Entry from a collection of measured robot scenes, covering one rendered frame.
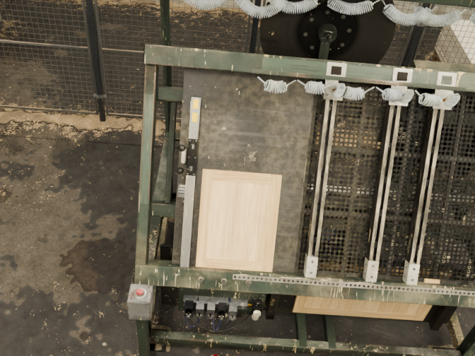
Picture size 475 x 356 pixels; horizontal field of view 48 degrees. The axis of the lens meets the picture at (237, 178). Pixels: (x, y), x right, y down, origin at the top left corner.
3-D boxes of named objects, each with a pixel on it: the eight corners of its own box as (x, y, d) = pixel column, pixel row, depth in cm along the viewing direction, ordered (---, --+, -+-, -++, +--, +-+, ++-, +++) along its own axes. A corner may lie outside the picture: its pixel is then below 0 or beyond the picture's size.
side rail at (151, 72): (138, 258, 306) (135, 264, 295) (148, 64, 285) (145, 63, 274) (148, 258, 306) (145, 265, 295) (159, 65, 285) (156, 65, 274)
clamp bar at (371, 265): (359, 276, 305) (370, 293, 282) (387, 68, 282) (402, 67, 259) (376, 277, 306) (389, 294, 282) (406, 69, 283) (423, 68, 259)
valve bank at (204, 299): (175, 330, 305) (175, 308, 288) (178, 309, 315) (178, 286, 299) (261, 336, 307) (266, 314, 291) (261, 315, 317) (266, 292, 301)
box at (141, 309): (128, 320, 287) (126, 301, 275) (132, 301, 296) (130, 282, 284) (150, 321, 288) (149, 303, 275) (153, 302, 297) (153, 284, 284)
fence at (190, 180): (180, 264, 301) (179, 267, 297) (191, 97, 283) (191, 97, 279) (189, 265, 301) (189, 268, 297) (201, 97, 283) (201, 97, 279)
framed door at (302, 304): (292, 309, 359) (292, 312, 358) (306, 260, 321) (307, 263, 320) (422, 318, 363) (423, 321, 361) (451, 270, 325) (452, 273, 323)
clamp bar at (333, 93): (300, 272, 304) (306, 289, 280) (324, 62, 281) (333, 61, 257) (317, 273, 304) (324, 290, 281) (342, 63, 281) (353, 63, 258)
